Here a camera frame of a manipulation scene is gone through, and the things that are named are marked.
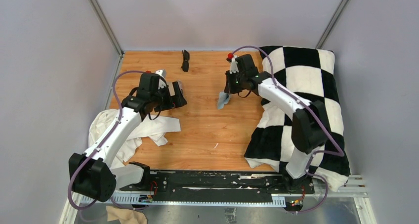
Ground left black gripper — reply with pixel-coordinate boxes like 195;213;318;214
151;82;187;112

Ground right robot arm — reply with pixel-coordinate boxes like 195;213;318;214
225;53;331;193

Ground black sunglasses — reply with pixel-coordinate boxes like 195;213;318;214
181;50;190;72

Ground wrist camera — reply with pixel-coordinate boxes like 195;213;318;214
227;52;239;74
155;69;167;89

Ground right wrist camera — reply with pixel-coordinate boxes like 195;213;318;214
227;52;239;74

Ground blue cleaning cloth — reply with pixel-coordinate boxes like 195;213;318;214
217;91;231;110

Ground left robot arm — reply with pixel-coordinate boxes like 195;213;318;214
68;70;187;202

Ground black white checkered pillow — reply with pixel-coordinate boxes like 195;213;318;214
244;45;350;192

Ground aluminium frame rail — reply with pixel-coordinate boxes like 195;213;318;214
69;175;368;207

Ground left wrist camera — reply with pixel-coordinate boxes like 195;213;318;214
155;69;167;89

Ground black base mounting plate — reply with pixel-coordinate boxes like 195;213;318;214
121;170;314;204

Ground white crumpled cloth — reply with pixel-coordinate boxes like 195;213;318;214
88;109;181;168

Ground beige cloth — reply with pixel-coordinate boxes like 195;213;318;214
106;206;148;224

